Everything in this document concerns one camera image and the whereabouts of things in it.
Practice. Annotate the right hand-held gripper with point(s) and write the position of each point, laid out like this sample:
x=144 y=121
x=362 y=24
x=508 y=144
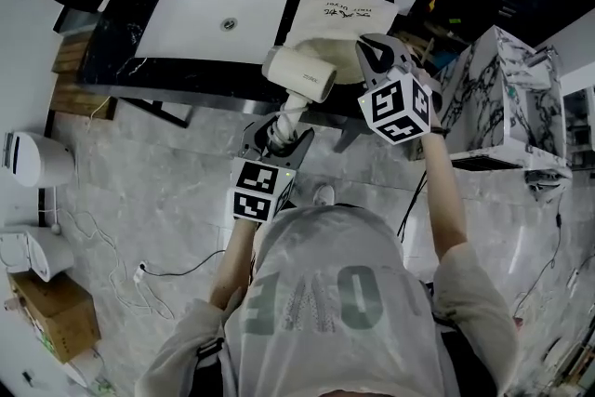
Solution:
x=395 y=109

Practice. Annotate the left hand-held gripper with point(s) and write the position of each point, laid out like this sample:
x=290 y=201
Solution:
x=258 y=190

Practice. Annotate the cream hair dryer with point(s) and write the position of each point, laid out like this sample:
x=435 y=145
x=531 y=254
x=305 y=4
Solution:
x=300 y=72

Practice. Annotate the person's right forearm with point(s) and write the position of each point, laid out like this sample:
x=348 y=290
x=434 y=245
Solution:
x=444 y=200

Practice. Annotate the person's left forearm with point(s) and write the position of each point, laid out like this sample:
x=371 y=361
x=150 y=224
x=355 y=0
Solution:
x=232 y=265

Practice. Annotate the person's right hand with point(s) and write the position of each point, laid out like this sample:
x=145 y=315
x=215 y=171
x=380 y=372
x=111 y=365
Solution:
x=437 y=107

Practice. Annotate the person's right white shoe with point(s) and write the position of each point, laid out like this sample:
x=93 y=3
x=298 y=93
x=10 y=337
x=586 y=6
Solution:
x=324 y=195

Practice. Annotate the black wristband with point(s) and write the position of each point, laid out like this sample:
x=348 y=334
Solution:
x=439 y=132

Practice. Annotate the white marble pattern cabinet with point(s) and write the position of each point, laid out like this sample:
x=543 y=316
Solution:
x=493 y=102

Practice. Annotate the white rectangular sink basin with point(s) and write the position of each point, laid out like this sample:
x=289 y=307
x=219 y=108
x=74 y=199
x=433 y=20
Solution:
x=209 y=21

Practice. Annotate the black marble vanity table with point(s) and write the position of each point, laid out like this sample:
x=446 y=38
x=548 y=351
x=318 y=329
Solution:
x=116 y=74

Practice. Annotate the person's white printed shirt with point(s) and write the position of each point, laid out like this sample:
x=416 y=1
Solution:
x=334 y=321

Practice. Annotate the white power adapter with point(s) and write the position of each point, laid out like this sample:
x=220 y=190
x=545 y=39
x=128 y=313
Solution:
x=139 y=273

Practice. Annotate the wooden plank platform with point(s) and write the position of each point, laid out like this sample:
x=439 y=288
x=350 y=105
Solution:
x=79 y=97

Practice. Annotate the white bin with dark strip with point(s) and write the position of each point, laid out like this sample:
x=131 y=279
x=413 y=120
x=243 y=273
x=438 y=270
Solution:
x=42 y=160

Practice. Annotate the plain white lidded bin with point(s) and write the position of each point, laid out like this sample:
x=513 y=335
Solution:
x=42 y=253

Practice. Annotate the brown cardboard box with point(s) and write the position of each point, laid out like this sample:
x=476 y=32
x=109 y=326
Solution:
x=56 y=316

